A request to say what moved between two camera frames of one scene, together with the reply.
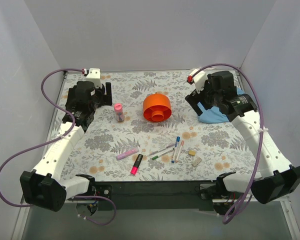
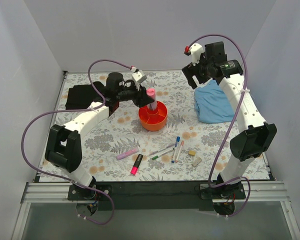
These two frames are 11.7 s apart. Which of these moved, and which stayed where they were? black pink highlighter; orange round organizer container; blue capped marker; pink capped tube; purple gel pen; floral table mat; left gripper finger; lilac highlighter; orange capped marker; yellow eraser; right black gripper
Moved: right black gripper; orange round organizer container; left gripper finger; pink capped tube
Stayed: floral table mat; blue capped marker; black pink highlighter; orange capped marker; yellow eraser; lilac highlighter; purple gel pen
